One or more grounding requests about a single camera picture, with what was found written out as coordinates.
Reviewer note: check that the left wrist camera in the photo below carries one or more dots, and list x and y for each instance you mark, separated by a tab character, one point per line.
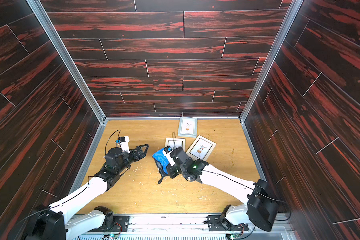
124	143

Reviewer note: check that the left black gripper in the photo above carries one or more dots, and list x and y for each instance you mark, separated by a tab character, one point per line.
141	155

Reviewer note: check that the aluminium front rail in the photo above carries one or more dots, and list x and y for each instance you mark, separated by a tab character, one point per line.
186	227

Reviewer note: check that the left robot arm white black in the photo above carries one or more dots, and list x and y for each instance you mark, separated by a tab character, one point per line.
58	222

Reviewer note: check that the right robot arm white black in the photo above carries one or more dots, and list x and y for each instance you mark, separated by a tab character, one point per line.
257	207

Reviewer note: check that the light green picture frame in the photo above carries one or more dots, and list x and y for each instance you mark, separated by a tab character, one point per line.
187	127

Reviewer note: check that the cream picture frame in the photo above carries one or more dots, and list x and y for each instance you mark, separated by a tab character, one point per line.
201	148
175	143

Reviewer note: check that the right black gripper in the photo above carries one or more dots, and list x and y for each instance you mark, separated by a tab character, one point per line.
172	168

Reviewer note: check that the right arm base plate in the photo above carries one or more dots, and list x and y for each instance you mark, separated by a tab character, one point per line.
216	224

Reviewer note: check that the blue microfiber cloth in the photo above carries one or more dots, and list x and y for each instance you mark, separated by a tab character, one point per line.
162	161

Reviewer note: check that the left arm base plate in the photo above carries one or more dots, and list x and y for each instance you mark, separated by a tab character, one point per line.
117	223

